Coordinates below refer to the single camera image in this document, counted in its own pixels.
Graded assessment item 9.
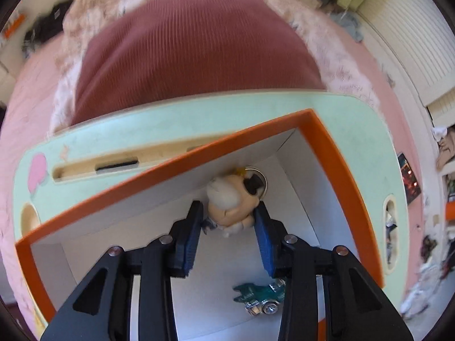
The maroon corduroy cushion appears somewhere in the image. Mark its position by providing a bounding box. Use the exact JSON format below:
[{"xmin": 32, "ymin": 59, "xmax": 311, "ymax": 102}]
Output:
[{"xmin": 69, "ymin": 0, "xmax": 326, "ymax": 128}]

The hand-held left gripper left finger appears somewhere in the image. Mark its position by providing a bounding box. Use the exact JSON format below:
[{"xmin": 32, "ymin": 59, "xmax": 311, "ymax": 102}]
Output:
[{"xmin": 40, "ymin": 200, "xmax": 205, "ymax": 341}]

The cream figurine keychain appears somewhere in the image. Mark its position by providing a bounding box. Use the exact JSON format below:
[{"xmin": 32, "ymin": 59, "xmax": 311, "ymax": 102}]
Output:
[{"xmin": 206, "ymin": 166, "xmax": 267, "ymax": 238}]

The dark photo card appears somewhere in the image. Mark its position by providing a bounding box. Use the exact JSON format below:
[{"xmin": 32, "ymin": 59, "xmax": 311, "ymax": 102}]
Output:
[{"xmin": 396, "ymin": 153, "xmax": 420, "ymax": 207}]

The pile of dark clothes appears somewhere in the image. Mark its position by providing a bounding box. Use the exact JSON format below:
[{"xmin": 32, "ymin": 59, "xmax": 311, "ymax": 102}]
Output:
[{"xmin": 23, "ymin": 2, "xmax": 75, "ymax": 57}]

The mint green lap desk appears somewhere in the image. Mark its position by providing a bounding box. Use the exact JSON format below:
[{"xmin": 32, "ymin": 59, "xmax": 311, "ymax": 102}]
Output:
[{"xmin": 12, "ymin": 90, "xmax": 410, "ymax": 338}]

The light blue cloth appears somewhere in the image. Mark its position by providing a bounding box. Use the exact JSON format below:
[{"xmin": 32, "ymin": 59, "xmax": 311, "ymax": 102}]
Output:
[{"xmin": 330, "ymin": 11, "xmax": 365, "ymax": 43}]

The orange cardboard box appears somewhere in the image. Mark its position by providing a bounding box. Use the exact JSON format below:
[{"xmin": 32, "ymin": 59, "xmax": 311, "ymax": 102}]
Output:
[{"xmin": 15, "ymin": 108, "xmax": 386, "ymax": 341}]

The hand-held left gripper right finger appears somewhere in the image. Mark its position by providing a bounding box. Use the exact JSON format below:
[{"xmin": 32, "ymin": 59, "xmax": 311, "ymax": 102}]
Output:
[{"xmin": 253, "ymin": 202, "xmax": 415, "ymax": 341}]

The green toy car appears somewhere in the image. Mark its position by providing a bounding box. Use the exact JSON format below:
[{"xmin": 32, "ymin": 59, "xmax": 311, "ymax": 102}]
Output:
[{"xmin": 233, "ymin": 279, "xmax": 287, "ymax": 317}]

